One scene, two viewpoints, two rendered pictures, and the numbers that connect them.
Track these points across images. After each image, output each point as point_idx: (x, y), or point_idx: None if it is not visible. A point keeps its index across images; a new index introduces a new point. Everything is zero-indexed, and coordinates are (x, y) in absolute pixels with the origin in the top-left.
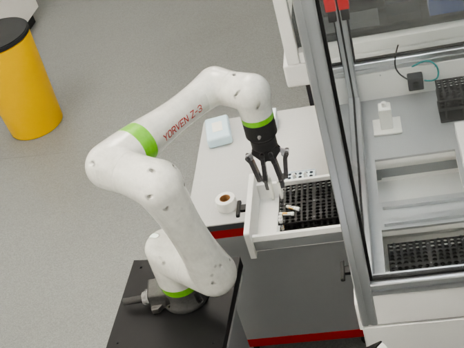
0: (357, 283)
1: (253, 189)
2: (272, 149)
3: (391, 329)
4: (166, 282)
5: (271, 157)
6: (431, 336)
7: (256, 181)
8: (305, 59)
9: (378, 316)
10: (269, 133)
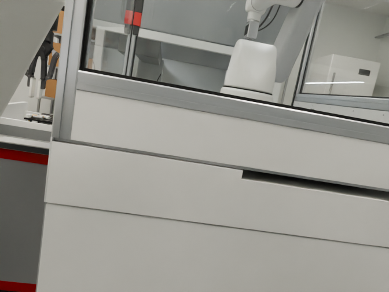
0: (63, 61)
1: (19, 103)
2: (46, 44)
3: (83, 151)
4: None
5: (41, 50)
6: (125, 177)
7: (26, 110)
8: None
9: (73, 126)
10: None
